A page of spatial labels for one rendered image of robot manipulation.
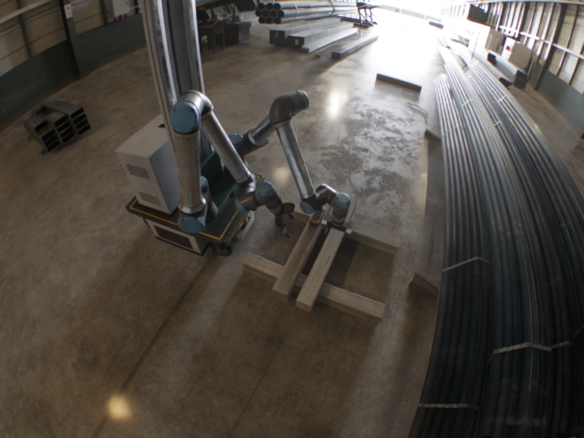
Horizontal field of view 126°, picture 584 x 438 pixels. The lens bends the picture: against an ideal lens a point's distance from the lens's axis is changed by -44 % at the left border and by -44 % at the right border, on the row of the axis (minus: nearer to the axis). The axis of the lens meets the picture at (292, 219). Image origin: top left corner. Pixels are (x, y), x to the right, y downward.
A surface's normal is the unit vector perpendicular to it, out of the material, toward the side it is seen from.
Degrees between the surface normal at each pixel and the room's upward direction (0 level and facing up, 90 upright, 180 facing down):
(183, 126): 82
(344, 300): 0
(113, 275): 0
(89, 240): 0
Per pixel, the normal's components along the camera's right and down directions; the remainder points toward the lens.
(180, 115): 0.12, 0.66
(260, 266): 0.04, -0.66
